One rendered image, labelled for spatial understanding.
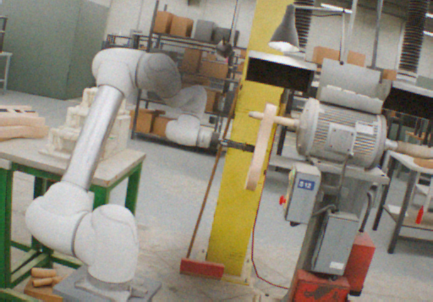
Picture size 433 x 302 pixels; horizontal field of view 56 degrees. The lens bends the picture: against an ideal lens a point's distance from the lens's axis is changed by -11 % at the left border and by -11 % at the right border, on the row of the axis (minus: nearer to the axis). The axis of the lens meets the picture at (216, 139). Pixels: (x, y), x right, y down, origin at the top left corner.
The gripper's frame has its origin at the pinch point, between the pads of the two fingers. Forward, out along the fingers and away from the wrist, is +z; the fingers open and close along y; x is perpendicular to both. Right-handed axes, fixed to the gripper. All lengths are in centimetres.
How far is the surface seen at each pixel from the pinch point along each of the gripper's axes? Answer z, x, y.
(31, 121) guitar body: -108, -10, 10
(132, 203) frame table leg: -54, -42, -11
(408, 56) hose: 62, 58, 10
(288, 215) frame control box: 18.3, -18.4, 40.5
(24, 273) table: -101, -90, 12
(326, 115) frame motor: 27.1, 22.0, 18.4
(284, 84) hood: 7.7, 32.5, -4.6
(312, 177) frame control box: 23.3, -2.1, 42.2
